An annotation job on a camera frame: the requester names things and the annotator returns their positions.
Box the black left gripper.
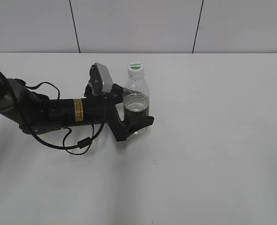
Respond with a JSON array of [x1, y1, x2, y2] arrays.
[[84, 83, 154, 142]]

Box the clear plastic water bottle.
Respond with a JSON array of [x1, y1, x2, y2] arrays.
[[123, 68, 150, 122]]

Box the white green bottle cap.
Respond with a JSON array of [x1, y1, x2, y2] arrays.
[[128, 61, 145, 76]]

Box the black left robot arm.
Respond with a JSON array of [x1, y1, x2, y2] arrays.
[[0, 63, 154, 142]]

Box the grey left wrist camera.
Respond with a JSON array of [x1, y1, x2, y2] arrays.
[[88, 62, 113, 96]]

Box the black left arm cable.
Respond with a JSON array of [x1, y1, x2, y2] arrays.
[[0, 62, 106, 155]]

